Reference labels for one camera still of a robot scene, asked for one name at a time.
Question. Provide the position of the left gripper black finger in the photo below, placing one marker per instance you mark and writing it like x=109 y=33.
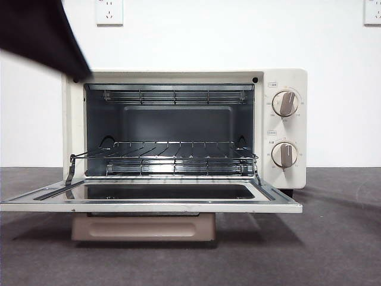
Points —
x=38 y=29

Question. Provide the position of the large beige oven knob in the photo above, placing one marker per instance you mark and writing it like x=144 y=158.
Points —
x=285 y=103

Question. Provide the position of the small beige oven knob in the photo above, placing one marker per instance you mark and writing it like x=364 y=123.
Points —
x=285 y=154

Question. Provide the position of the cream Toshiba toaster oven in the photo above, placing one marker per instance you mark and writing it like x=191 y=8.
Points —
x=297 y=128

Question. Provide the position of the white wall socket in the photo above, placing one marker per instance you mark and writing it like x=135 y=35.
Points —
x=109 y=13
x=373 y=13

